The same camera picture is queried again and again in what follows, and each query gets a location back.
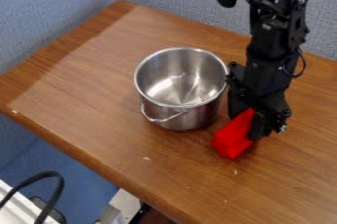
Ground white device with black part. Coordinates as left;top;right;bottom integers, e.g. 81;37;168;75
0;179;67;224

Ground red rectangular block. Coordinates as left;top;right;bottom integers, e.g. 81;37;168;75
211;109;255;160

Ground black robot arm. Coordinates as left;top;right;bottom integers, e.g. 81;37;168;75
218;0;310;141

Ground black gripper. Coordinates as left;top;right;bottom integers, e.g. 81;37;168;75
228;45;307;142

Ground black cable loop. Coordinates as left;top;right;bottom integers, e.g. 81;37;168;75
0;170;66;224

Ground stainless steel pot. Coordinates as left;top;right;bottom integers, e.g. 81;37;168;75
135;47;230;131

